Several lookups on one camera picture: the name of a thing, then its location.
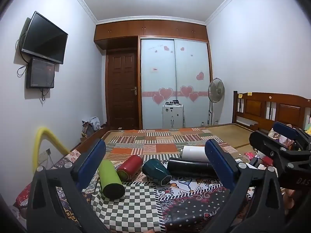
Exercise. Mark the person's right hand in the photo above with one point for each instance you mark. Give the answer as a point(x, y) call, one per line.
point(290, 197)

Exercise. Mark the green cup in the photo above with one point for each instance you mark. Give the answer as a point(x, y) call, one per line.
point(110, 178)

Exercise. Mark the white boxy appliance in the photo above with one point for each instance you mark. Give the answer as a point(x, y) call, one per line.
point(172, 117)

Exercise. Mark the wooden bed headboard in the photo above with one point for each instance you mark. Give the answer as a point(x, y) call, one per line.
point(289, 112)

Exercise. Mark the brown wooden door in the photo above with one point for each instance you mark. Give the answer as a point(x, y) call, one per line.
point(121, 89)

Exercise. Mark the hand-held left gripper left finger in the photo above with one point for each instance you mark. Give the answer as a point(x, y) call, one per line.
point(93, 161)

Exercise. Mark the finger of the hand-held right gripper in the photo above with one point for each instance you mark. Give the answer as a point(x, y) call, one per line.
point(286, 128)
point(267, 146)

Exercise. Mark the checkered cloth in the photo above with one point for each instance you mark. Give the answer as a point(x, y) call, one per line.
point(136, 206)

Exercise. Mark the red cup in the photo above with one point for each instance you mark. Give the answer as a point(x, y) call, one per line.
point(130, 166)

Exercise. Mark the bamboo bed mat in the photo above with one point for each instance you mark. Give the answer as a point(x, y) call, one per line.
point(228, 132)

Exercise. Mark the dark floral blanket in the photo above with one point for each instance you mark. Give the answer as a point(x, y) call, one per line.
point(194, 206)

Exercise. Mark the white wall socket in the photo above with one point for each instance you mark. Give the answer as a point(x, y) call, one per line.
point(44, 154)

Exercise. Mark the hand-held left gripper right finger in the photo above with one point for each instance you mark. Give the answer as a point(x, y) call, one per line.
point(218, 165)

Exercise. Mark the yellow foam tube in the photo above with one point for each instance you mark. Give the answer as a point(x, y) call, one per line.
point(40, 136)

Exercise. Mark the wooden bed footboard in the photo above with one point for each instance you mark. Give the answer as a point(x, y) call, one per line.
point(90, 139)

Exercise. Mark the wall-mounted black television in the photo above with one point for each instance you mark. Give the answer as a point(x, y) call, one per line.
point(45, 37)

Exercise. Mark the frosted glass sliding door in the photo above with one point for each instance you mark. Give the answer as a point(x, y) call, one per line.
point(158, 77)
point(192, 65)

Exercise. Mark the red box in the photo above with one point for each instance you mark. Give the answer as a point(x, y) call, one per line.
point(266, 161)

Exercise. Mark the colourful printed pillow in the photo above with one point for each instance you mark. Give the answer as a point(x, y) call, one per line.
point(275, 134)

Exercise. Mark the dark teal cup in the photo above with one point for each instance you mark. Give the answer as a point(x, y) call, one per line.
point(155, 171)

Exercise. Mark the wooden overhead cabinet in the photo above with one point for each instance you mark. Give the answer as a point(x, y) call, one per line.
point(150, 30)

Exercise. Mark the patchwork striped blanket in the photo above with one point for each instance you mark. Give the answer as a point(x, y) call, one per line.
point(165, 142)

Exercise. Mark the black cup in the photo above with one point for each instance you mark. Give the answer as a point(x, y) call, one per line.
point(189, 167)

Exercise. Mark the standing electric fan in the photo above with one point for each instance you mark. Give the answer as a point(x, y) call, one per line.
point(216, 89)

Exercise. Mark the pile of clothes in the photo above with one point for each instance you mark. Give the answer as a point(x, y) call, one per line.
point(93, 123)

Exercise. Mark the white cup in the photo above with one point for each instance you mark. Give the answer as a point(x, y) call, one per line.
point(194, 153)

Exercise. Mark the small black wall monitor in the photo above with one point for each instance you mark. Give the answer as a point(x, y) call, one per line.
point(40, 74)

